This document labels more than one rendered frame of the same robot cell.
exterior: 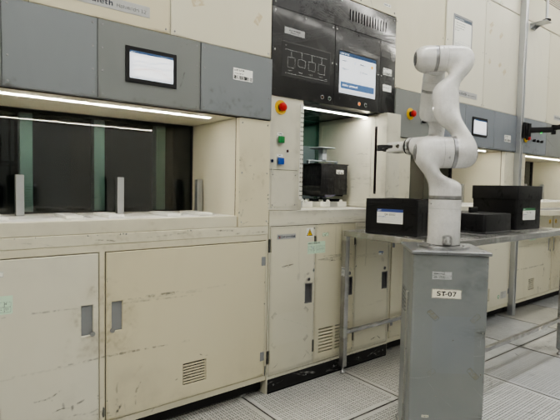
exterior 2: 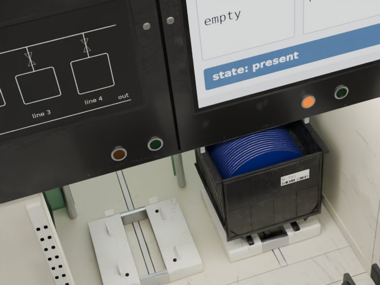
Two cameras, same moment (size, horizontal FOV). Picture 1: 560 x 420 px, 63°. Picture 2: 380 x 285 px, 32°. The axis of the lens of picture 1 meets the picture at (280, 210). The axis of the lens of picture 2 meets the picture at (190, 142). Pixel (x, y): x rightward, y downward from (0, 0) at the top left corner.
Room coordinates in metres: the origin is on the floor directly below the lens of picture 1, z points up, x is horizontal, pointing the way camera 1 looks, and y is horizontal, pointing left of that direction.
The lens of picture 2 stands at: (1.75, -0.57, 2.01)
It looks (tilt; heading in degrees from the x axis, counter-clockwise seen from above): 41 degrees down; 26
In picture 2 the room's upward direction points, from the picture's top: 8 degrees counter-clockwise
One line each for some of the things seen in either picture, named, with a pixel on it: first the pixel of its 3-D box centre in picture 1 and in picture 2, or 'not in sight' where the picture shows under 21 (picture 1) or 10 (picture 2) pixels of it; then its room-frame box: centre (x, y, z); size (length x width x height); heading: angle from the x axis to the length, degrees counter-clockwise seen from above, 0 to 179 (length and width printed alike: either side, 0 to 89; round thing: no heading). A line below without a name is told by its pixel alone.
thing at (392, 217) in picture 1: (403, 216); not in sight; (2.27, -0.62, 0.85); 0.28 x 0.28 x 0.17; 48
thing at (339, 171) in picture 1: (322, 174); (255, 156); (2.71, -0.25, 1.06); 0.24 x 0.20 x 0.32; 128
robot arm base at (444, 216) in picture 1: (443, 222); not in sight; (1.75, -0.64, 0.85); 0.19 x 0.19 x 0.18
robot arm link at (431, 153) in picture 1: (437, 167); not in sight; (1.76, -0.60, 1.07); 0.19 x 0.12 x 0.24; 84
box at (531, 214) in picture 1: (506, 206); not in sight; (2.75, -1.37, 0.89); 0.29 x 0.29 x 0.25; 34
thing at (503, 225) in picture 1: (472, 218); not in sight; (2.48, -1.06, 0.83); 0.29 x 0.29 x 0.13; 39
